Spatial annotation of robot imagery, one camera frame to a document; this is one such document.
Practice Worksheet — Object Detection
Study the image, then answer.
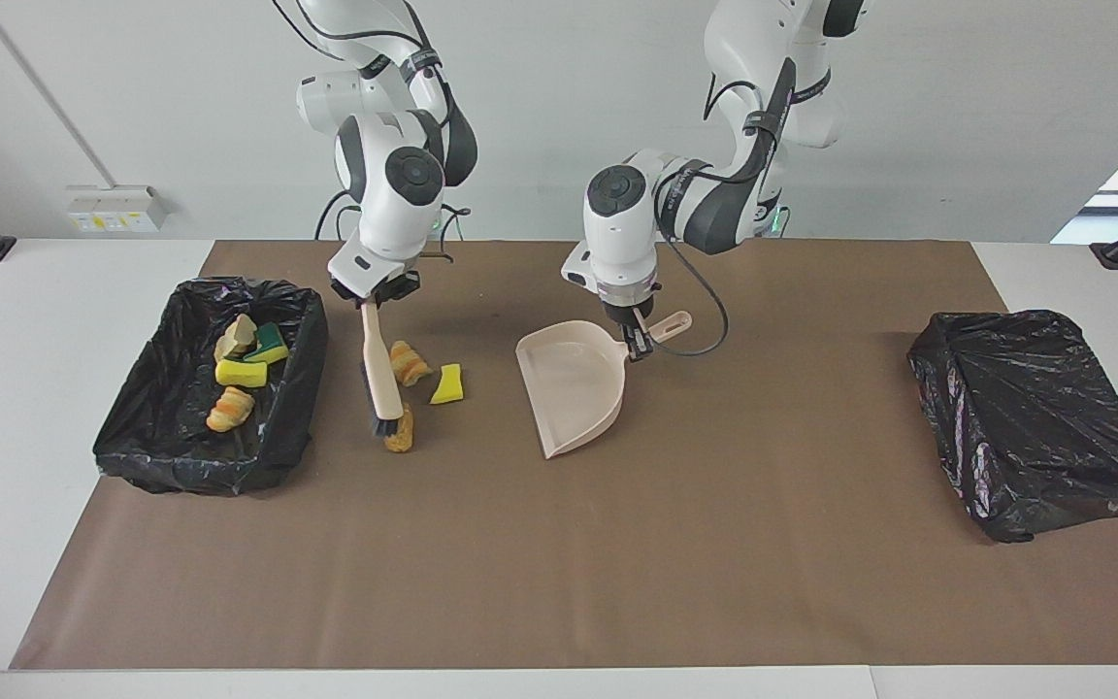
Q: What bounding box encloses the pink plastic dustpan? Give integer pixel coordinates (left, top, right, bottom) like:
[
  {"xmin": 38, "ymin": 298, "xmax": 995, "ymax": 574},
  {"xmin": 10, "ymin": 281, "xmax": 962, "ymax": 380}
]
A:
[{"xmin": 515, "ymin": 310, "xmax": 694, "ymax": 460}]

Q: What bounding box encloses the beige brush with black bristles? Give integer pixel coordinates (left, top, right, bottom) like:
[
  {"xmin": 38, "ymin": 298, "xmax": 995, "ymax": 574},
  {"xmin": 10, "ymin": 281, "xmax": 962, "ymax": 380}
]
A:
[{"xmin": 359, "ymin": 299, "xmax": 408, "ymax": 440}]

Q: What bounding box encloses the notched yellow green sponge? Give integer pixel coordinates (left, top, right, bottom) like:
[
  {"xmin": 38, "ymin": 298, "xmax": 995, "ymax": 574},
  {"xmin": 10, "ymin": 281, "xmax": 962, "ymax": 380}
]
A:
[{"xmin": 247, "ymin": 321, "xmax": 290, "ymax": 365}]

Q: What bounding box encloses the pale bread chunk toy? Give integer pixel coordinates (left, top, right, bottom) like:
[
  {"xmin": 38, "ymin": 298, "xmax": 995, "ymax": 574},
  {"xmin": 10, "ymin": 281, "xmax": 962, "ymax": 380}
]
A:
[{"xmin": 214, "ymin": 313, "xmax": 258, "ymax": 363}]

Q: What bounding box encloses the yellow green sponge block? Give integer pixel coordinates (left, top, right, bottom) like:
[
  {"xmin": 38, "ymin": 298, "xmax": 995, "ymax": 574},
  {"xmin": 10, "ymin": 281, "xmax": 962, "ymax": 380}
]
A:
[{"xmin": 214, "ymin": 358, "xmax": 270, "ymax": 389}]

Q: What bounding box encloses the striped bread slice toy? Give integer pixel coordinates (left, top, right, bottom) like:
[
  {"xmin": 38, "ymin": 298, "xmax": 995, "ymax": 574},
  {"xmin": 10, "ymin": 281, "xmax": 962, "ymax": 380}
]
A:
[{"xmin": 206, "ymin": 385, "xmax": 256, "ymax": 434}]

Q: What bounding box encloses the bin with black trash bag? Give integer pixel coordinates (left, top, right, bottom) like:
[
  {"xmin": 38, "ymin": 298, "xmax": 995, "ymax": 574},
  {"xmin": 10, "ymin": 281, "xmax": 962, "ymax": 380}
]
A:
[
  {"xmin": 906, "ymin": 310, "xmax": 1118, "ymax": 544},
  {"xmin": 93, "ymin": 277, "xmax": 330, "ymax": 496}
]

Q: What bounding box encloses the striped croissant toy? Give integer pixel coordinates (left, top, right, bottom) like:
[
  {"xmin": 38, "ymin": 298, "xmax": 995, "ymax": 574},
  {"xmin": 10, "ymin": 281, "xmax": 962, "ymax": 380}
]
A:
[{"xmin": 392, "ymin": 340, "xmax": 433, "ymax": 388}]

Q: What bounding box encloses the brown fried nugget toy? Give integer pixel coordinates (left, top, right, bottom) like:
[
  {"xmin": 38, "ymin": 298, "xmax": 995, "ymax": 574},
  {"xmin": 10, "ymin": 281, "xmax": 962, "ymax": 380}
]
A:
[{"xmin": 383, "ymin": 403, "xmax": 415, "ymax": 453}]

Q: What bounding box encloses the brown paper table mat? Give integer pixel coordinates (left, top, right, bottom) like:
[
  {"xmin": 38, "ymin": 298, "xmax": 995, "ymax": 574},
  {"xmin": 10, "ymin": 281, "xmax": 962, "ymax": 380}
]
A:
[{"xmin": 9, "ymin": 240, "xmax": 1118, "ymax": 671}]

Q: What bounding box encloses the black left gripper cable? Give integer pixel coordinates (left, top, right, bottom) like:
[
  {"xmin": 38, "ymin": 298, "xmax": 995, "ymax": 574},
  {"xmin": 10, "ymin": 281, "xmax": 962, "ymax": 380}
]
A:
[{"xmin": 656, "ymin": 238, "xmax": 730, "ymax": 357}]

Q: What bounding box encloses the black arm base cable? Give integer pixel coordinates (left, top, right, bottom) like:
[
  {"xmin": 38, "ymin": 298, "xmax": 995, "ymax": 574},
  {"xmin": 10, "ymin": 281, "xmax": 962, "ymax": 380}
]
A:
[{"xmin": 314, "ymin": 187, "xmax": 354, "ymax": 241}]

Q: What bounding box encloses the white wall power strip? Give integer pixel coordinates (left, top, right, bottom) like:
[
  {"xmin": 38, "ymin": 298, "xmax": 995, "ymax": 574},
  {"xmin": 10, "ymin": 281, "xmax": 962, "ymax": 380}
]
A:
[{"xmin": 65, "ymin": 185, "xmax": 172, "ymax": 234}]

